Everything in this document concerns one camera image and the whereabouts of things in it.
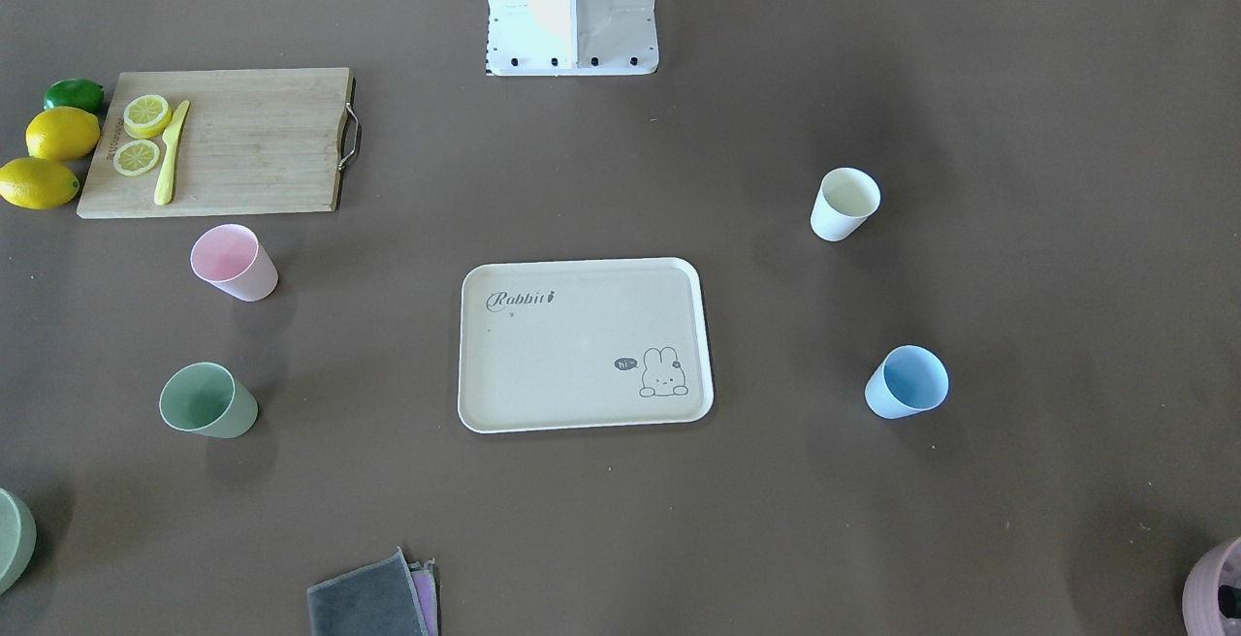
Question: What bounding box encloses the lemon half slice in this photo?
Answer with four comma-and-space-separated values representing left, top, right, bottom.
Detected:
110, 140, 161, 176
122, 94, 172, 140

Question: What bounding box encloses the cream white cup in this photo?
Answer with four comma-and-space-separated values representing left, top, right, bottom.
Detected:
810, 166, 881, 241

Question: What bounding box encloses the green lime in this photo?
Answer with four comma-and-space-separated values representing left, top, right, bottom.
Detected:
43, 77, 105, 113

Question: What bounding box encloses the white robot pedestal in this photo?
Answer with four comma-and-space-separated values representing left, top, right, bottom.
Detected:
485, 0, 659, 77

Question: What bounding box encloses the cream rabbit tray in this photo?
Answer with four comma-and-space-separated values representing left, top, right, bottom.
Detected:
458, 257, 715, 434

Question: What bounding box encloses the light blue cup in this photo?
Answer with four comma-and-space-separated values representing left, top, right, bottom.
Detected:
865, 344, 951, 420

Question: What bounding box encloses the yellow plastic knife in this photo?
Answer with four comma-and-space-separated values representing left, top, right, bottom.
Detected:
151, 101, 191, 205

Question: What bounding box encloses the pink cup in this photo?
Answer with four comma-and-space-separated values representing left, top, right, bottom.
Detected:
189, 224, 278, 302

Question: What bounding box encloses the grey folded cloth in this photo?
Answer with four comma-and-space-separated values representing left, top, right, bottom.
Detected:
307, 549, 441, 635

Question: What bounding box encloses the pink bowl with ice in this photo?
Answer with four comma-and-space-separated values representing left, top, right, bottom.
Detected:
1181, 537, 1240, 635

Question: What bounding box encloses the green cup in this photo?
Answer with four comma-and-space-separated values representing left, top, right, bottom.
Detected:
159, 361, 261, 438

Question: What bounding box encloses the yellow lemon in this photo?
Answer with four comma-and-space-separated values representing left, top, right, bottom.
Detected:
1, 157, 79, 210
25, 107, 101, 161

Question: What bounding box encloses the green bowl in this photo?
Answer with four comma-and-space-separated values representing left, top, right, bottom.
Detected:
0, 489, 37, 593

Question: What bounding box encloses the wooden cutting board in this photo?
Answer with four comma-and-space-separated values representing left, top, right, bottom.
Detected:
77, 67, 354, 219

